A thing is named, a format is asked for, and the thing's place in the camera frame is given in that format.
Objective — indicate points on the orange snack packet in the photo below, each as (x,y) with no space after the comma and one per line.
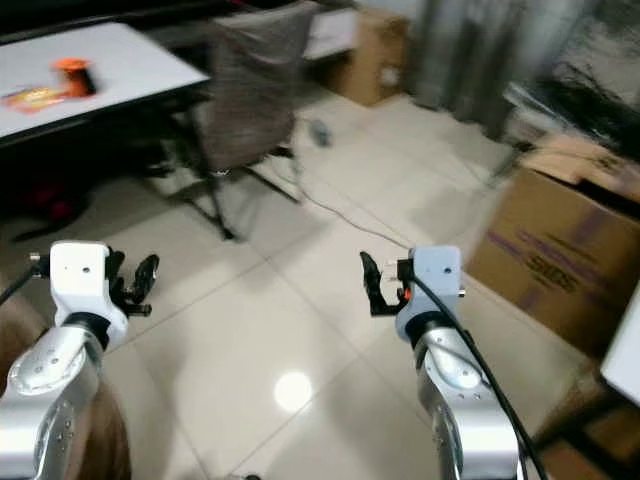
(35,98)

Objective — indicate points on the grey fabric chair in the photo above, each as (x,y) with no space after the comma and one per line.
(250,90)

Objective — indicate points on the grey curtain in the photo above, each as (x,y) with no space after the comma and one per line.
(480,50)

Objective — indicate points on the black twigs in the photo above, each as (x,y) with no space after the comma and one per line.
(590,100)

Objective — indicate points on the white board edge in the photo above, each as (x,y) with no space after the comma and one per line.
(625,350)

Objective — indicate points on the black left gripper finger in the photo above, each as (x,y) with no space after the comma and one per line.
(148,278)

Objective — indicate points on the large printed cardboard box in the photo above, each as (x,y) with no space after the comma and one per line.
(560,250)

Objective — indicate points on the plain cardboard box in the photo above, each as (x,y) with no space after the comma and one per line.
(375,60)

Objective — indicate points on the white table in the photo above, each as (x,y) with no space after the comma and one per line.
(130,60)

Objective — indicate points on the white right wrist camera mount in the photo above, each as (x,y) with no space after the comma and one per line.
(435,275)

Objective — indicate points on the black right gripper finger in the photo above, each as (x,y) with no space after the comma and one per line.
(372,280)

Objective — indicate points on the red bag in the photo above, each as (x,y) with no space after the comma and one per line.
(50,200)

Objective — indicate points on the orange spool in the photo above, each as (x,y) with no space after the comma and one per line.
(75,77)

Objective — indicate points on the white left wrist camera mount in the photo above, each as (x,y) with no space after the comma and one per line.
(82,275)

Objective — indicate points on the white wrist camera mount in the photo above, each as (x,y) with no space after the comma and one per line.
(435,275)
(82,275)

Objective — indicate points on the small grey floor object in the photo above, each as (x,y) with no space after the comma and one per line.
(320,132)

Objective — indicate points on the white box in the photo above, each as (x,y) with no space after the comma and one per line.
(335,35)

